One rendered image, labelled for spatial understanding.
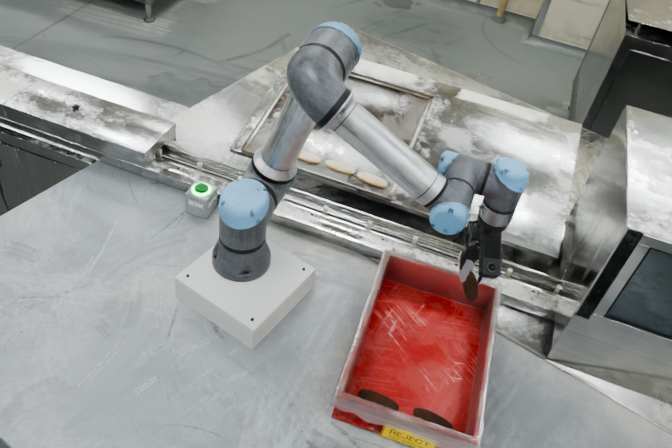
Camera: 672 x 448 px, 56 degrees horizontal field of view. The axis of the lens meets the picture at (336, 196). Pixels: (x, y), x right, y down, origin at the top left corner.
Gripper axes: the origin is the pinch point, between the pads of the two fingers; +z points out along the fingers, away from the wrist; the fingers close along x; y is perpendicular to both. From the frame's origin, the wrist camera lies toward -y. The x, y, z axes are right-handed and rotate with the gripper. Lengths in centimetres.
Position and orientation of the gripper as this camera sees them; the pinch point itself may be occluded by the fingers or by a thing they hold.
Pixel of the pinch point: (471, 281)
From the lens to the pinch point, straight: 162.3
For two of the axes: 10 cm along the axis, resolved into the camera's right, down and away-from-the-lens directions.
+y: 0.2, -6.6, 7.5
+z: -1.3, 7.5, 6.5
